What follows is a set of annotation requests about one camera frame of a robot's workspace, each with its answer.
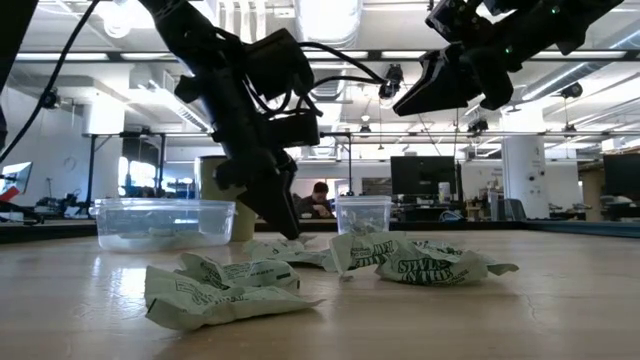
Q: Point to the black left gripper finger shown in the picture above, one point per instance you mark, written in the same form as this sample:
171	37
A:
275	205
294	162

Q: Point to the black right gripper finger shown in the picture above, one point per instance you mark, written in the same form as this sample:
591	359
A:
440	90
447	54

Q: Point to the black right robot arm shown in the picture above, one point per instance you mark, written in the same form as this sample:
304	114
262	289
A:
560	25

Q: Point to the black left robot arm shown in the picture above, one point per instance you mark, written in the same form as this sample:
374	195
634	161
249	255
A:
180	30

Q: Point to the person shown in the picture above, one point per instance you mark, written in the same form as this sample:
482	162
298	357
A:
317	192

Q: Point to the black ceiling fixture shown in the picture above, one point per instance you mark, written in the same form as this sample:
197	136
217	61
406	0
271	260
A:
571	90
50	99

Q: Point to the small clear plastic container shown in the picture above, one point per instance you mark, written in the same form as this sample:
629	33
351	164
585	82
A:
362	205

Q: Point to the black monitor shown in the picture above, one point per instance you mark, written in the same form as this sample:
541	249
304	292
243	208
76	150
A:
425	175
622	175

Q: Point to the white bottle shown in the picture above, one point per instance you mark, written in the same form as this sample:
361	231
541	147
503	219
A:
444	192

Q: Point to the white round pillar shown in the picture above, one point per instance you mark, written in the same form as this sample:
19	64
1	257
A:
525	175

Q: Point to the large clear plastic container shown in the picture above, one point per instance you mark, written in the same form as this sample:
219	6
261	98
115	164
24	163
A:
125	215

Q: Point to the tilted monitor screen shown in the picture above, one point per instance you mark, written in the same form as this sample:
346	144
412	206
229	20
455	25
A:
17	177

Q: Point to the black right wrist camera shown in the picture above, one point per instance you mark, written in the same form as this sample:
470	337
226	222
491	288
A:
460	20

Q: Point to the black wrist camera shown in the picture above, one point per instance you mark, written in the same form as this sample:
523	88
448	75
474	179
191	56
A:
280	62
460	20

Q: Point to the black overhead camera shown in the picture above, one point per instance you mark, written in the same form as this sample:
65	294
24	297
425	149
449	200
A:
392	80

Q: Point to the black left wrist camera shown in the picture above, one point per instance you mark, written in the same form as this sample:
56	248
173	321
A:
280	62

